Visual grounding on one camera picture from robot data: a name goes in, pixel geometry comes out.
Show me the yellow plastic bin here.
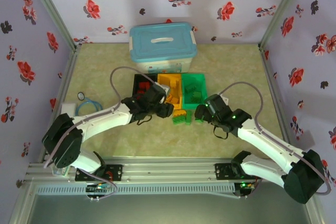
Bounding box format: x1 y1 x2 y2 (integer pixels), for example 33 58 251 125
156 73 184 111

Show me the black plastic bin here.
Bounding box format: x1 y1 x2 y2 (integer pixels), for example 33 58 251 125
133 73 159 100

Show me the green plastic bin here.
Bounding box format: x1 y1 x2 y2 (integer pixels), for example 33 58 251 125
181 73 209 111

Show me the small circuit board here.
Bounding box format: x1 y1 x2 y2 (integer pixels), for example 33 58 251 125
234 181 257 199
86 184 111 201

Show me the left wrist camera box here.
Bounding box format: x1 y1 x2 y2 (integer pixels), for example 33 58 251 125
156 82 170 95

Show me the grey base cable loop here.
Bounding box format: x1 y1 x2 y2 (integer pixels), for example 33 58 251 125
86 173 120 201

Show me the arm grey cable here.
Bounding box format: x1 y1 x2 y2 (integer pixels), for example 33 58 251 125
219 81 331 196
43 66 162 168

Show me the grey slotted cable duct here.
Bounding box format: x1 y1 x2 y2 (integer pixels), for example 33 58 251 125
35 183 236 196

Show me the clear plastic bag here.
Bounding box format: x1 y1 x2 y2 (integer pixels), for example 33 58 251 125
52 166 71 178

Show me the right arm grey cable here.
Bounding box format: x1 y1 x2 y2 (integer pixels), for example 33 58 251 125
219 81 331 196

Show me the left arm grey cable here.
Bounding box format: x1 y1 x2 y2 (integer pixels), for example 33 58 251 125
43 66 162 168

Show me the blue lidded storage box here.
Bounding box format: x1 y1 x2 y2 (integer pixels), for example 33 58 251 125
128 22 197 75

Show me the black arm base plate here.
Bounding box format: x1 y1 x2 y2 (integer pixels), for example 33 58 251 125
214 163 263 182
75 164 123 183

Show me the aluminium side rail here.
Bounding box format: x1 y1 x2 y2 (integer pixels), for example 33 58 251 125
39 45 82 162
258 45 299 154

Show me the aluminium cross rail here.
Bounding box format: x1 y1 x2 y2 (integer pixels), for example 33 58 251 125
26 157 289 183

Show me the aluminium corner post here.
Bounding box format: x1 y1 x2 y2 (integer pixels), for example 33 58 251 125
258 0 308 49
25 0 79 50

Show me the white adapter box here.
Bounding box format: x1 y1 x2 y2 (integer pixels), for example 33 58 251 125
60 102 78 116

